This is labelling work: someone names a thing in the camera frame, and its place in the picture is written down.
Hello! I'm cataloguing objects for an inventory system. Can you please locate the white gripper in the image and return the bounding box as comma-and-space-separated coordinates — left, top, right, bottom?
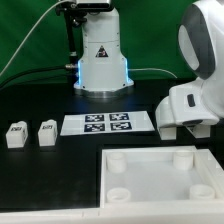
155, 78, 220, 128

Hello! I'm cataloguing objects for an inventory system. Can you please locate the white square table top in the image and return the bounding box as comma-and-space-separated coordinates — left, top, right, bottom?
100, 146, 224, 208

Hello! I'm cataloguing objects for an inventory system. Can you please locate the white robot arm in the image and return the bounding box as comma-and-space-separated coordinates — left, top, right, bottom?
75, 0, 224, 128

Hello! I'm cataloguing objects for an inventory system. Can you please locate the white marker sheet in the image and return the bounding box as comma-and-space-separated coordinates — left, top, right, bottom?
60, 111, 154, 136

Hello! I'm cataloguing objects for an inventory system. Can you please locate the white cable right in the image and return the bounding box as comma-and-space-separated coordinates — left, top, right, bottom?
128, 67, 178, 80

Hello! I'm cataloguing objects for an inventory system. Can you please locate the white cable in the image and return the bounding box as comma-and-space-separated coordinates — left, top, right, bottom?
128, 67, 178, 80
0, 0, 73, 78

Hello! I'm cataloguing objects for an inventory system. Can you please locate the black cable left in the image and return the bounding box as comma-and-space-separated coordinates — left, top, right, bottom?
0, 65, 76, 90

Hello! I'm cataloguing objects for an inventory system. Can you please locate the black camera stand pole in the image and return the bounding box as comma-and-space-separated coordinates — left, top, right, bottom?
55, 2, 87, 85

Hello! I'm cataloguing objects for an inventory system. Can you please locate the white cable left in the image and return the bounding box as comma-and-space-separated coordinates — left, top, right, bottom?
0, 0, 73, 78

